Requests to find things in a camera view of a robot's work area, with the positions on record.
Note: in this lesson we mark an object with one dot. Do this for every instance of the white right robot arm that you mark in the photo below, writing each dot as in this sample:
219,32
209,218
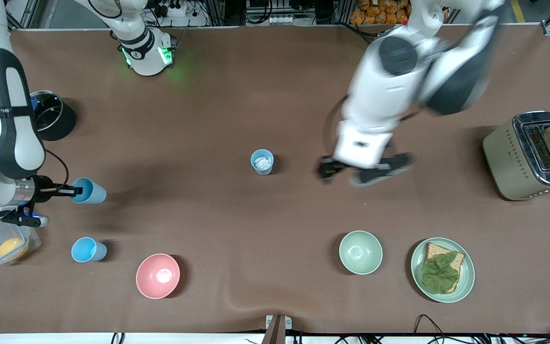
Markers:
12,143

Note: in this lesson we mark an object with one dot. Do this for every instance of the pale green plate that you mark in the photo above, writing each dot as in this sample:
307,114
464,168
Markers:
467,277

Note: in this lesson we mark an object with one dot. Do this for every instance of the white paper wad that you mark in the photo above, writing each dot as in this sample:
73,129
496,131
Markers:
262,163

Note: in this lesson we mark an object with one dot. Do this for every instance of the pink bowl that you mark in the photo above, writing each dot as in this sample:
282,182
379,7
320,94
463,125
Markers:
157,276

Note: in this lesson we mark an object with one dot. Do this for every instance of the pale green bowl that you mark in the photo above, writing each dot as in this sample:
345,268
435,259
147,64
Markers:
360,252

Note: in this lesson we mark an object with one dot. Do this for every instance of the bag of orange buns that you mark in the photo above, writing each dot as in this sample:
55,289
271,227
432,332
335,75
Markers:
380,12

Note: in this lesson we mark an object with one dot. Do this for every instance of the glass lid with blue knob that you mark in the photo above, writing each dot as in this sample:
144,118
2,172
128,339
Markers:
48,112

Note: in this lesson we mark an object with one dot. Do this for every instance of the bright blue plastic cup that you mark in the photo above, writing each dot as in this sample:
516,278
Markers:
86,250
94,192

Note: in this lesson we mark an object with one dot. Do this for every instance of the brown bread slice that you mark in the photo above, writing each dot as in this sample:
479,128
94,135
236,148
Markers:
435,249

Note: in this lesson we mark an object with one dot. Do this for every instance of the white power strip with plugs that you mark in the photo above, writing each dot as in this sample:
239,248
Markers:
172,9

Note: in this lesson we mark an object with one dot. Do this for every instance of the grey-blue plastic cup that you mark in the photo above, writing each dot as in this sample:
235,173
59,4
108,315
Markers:
261,172

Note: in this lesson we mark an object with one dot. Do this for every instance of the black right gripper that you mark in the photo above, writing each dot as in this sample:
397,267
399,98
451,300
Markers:
44,189

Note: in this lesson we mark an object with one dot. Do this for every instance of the orange round food piece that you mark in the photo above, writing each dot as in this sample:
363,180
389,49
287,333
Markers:
11,248

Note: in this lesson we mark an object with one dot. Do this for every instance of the green lettuce leaf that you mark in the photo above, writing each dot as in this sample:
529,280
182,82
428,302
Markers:
439,273

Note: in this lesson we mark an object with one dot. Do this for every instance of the beige and chrome toaster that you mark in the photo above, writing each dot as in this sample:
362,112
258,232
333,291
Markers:
506,162

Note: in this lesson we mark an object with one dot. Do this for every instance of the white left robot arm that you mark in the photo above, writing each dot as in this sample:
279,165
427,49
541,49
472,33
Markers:
380,95

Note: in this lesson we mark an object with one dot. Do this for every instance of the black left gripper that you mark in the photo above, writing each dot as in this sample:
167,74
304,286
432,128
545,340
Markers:
328,166

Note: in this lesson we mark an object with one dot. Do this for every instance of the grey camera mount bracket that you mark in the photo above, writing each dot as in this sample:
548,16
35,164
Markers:
276,327

